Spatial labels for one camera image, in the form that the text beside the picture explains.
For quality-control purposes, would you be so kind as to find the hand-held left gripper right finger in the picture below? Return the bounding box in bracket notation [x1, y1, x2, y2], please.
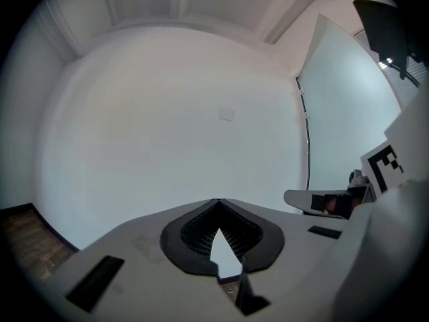
[219, 199, 349, 322]

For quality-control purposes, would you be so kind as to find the frosted glass door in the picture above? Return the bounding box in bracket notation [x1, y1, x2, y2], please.
[296, 11, 403, 194]

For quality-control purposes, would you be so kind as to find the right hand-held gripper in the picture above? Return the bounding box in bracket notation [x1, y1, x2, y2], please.
[284, 94, 429, 220]

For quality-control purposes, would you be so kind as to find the glass partition with blinds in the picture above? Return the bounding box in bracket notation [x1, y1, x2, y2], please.
[353, 27, 429, 113]

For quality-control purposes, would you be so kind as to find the black baseboard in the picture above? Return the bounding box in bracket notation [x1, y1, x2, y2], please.
[0, 202, 81, 252]

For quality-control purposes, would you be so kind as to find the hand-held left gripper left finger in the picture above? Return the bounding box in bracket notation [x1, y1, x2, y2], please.
[40, 199, 235, 322]

